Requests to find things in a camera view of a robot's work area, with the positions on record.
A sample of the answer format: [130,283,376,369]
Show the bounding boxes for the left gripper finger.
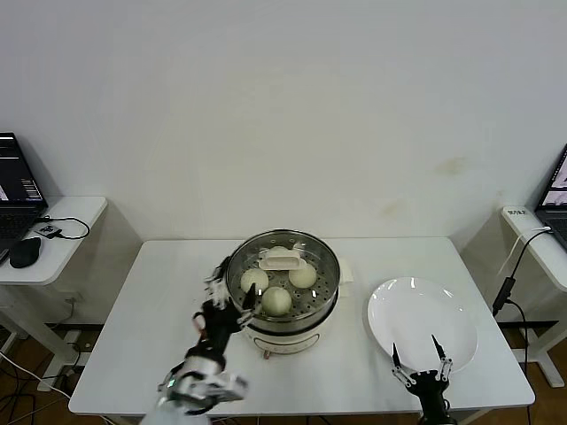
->
[237,282,259,328]
[202,259,234,311]

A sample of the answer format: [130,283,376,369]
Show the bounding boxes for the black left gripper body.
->
[193,305,245,352]

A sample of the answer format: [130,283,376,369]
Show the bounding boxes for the black computer mouse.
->
[9,236,42,269]

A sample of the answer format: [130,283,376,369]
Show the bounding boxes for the black cable with adapter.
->
[490,228,553,375]

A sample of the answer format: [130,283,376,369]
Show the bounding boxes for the black laptop dark screen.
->
[0,131,49,262]

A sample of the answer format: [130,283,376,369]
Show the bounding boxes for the white floor cable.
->
[0,352,67,395]

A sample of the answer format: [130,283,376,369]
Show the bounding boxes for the white side desk with mouse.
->
[0,196,108,393]

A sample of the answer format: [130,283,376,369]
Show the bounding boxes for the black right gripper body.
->
[406,369,448,404]

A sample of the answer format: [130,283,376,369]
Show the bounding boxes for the thin black usb cable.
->
[37,215,90,242]

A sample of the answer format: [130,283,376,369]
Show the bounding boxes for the white round plate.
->
[366,276,478,375]

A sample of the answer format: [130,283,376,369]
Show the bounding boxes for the cream electric cooker pot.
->
[212,256,356,360]

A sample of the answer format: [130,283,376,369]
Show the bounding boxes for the black laptop pink screen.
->
[532,142,567,249]

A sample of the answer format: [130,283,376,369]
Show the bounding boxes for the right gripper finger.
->
[430,334,454,383]
[389,342,416,389]

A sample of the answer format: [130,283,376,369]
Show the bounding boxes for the round glass pot lid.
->
[225,228,341,318]

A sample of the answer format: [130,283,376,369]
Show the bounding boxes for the perforated steel steamer basket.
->
[223,228,342,323]

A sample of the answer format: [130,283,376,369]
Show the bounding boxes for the white steamed baozi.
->
[260,286,292,316]
[288,264,318,289]
[240,267,270,294]

